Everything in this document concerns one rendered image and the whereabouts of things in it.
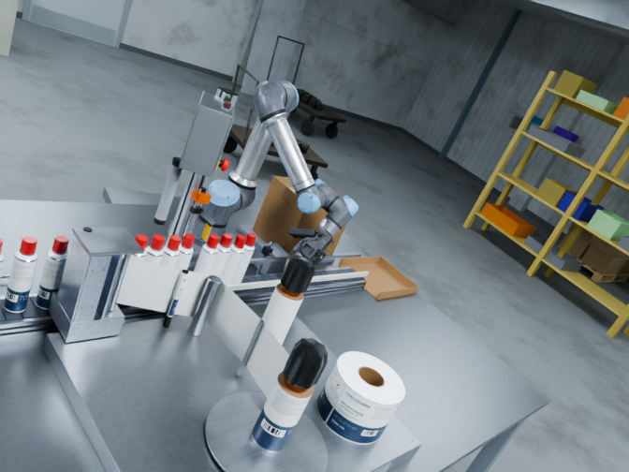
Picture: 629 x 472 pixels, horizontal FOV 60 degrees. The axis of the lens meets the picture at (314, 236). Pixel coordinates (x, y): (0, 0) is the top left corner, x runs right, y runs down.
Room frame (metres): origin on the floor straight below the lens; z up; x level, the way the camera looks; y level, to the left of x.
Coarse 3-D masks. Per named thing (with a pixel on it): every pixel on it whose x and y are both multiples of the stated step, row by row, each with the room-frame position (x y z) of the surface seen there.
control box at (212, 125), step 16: (208, 96) 1.53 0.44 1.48; (208, 112) 1.42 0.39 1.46; (224, 112) 1.44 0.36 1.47; (192, 128) 1.42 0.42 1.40; (208, 128) 1.43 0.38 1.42; (224, 128) 1.44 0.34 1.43; (192, 144) 1.42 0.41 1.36; (208, 144) 1.43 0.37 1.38; (224, 144) 1.45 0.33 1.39; (192, 160) 1.42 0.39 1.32; (208, 160) 1.44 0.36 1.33; (208, 176) 1.44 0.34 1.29
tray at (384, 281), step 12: (348, 264) 2.34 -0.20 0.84; (360, 264) 2.41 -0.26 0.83; (372, 264) 2.47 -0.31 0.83; (384, 264) 2.50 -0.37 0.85; (372, 276) 2.33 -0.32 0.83; (384, 276) 2.39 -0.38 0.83; (396, 276) 2.44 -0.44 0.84; (372, 288) 2.20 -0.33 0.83; (384, 288) 2.26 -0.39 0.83; (396, 288) 2.32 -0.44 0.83; (408, 288) 2.30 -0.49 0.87
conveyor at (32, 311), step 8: (320, 272) 2.05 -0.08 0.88; (328, 272) 2.08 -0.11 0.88; (336, 272) 2.11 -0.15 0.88; (344, 272) 2.15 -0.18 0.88; (352, 272) 2.18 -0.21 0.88; (248, 280) 1.73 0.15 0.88; (256, 280) 1.75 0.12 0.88; (264, 280) 1.78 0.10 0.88; (336, 280) 2.03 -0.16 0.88; (344, 280) 2.07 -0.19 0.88; (352, 280) 2.10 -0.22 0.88; (256, 288) 1.70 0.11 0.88; (264, 288) 1.72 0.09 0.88; (272, 288) 1.75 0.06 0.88; (32, 296) 1.17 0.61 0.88; (0, 304) 1.09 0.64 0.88; (32, 304) 1.14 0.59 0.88; (120, 304) 1.29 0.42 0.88; (0, 312) 1.07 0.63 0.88; (24, 312) 1.10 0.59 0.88; (32, 312) 1.11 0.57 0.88; (40, 312) 1.13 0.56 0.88; (48, 312) 1.14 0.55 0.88; (0, 320) 1.04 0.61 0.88
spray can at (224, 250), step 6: (228, 234) 1.58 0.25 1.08; (222, 240) 1.55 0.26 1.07; (228, 240) 1.55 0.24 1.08; (222, 246) 1.55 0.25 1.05; (228, 246) 1.56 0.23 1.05; (222, 252) 1.54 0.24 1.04; (228, 252) 1.56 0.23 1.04; (216, 258) 1.54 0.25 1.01; (222, 258) 1.55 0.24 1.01; (216, 264) 1.54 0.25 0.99; (222, 264) 1.55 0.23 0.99; (216, 270) 1.54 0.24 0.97; (222, 270) 1.56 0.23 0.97
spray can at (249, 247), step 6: (252, 234) 1.65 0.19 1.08; (246, 240) 1.64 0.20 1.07; (252, 240) 1.64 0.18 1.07; (246, 246) 1.63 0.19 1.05; (252, 246) 1.64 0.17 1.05; (246, 252) 1.63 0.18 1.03; (252, 252) 1.64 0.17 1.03; (246, 258) 1.63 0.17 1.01; (240, 264) 1.62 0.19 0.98; (246, 264) 1.64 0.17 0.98; (240, 270) 1.63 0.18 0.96; (240, 276) 1.63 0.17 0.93; (234, 282) 1.63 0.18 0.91; (240, 282) 1.64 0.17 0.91
